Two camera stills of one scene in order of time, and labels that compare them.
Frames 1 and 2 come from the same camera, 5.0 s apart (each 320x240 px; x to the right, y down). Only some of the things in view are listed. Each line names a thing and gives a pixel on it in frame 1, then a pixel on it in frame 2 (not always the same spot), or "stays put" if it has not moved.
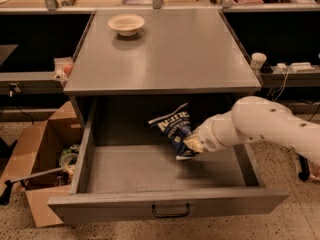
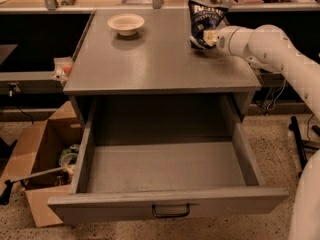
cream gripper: [208, 136] → [226, 38]
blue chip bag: [176, 125] → [205, 17]
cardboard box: [44, 165] stays put
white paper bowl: [126, 24] stays put
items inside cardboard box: [68, 160] stays put
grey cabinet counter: [158, 51] stays put
